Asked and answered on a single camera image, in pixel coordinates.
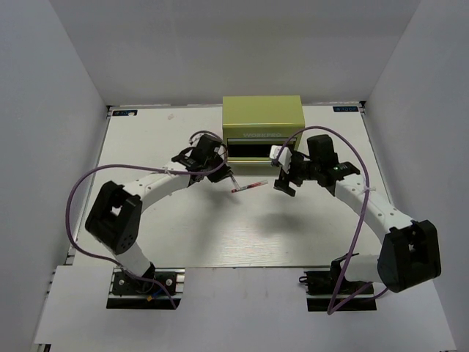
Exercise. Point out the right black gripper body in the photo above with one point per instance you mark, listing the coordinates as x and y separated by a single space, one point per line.
298 171

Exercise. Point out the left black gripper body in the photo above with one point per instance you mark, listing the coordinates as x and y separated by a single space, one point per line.
220 173

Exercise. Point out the purple clear pen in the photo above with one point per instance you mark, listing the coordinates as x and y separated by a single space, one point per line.
235 183

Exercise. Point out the red gel pen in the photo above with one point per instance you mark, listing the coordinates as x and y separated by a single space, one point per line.
249 186

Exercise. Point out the green metal drawer chest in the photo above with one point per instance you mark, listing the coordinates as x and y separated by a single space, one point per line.
251 125

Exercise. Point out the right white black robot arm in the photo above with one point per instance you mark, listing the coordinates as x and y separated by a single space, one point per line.
409 252

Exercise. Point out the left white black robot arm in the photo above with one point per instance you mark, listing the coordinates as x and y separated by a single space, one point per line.
115 216

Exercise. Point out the right blue corner label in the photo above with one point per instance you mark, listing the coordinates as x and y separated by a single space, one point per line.
345 109

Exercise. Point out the blue corner label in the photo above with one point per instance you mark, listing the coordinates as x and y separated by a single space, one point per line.
345 109
124 113

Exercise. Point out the left blue corner label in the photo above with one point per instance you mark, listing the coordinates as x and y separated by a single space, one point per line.
124 113

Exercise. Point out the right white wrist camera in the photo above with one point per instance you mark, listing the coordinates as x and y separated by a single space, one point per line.
281 156

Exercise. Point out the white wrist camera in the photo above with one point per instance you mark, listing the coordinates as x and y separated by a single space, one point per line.
281 156
194 139

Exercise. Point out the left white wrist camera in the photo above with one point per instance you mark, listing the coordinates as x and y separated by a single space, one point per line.
194 139

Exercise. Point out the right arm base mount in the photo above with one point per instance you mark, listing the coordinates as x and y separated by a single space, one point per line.
320 285

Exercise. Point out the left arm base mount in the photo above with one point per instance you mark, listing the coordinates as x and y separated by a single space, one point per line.
127 293

